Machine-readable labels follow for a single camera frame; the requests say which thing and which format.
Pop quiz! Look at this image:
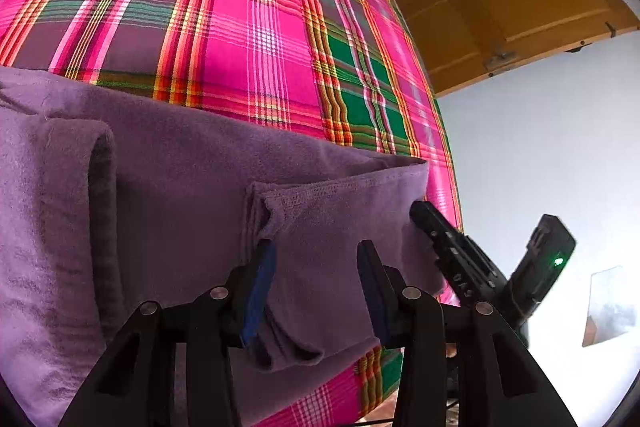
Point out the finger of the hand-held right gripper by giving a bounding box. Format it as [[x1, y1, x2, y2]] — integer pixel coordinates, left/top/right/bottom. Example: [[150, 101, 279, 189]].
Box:
[[409, 201, 508, 310]]

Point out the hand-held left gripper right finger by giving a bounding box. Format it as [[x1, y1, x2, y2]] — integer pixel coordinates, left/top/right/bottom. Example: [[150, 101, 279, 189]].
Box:
[[356, 239, 578, 427]]

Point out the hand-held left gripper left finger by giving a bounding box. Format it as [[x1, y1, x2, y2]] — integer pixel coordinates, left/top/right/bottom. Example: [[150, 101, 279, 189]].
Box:
[[59, 239, 278, 427]]

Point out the purple knit garment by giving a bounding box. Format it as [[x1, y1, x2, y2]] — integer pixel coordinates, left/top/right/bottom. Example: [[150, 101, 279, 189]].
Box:
[[0, 68, 448, 427]]

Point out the wooden door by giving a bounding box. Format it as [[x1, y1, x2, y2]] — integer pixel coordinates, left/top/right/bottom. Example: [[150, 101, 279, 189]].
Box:
[[392, 0, 640, 98]]

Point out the pink green plaid cloth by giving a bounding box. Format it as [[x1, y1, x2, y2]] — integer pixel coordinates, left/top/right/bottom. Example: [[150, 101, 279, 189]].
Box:
[[0, 0, 463, 427]]

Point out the metal door handle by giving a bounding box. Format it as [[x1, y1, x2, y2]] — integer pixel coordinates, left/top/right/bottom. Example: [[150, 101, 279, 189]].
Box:
[[482, 51, 518, 72]]

